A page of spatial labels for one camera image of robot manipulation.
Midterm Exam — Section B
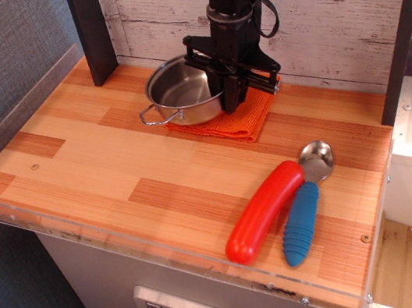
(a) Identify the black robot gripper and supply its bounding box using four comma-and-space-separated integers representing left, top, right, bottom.
183, 9, 281, 115

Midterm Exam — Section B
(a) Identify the stainless steel pot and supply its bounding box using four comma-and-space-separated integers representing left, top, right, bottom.
139, 55, 223, 126

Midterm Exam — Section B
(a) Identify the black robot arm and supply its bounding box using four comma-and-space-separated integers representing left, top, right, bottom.
145, 0, 281, 126

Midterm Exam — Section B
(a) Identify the orange folded cloth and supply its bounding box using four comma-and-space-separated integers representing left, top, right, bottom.
166, 88, 275, 143

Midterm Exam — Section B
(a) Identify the red plastic sausage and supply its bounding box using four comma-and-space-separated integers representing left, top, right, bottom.
225, 161, 305, 265

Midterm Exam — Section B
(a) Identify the clear acrylic edge guard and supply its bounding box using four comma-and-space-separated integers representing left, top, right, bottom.
0, 128, 376, 308

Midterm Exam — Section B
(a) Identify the grey toy fridge cabinet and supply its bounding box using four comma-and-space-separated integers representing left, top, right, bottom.
38, 234, 317, 308

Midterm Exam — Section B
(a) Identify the blue handled metal spoon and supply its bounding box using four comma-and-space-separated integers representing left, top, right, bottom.
282, 140, 334, 267

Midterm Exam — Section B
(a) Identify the dark left shelf post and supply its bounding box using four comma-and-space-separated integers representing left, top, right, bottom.
66, 0, 118, 87

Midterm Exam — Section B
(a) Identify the dark shelf post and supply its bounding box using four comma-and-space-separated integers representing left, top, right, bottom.
381, 0, 412, 126
66, 0, 118, 87

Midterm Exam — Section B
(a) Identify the dark right shelf post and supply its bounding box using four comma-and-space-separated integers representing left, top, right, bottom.
381, 0, 412, 126

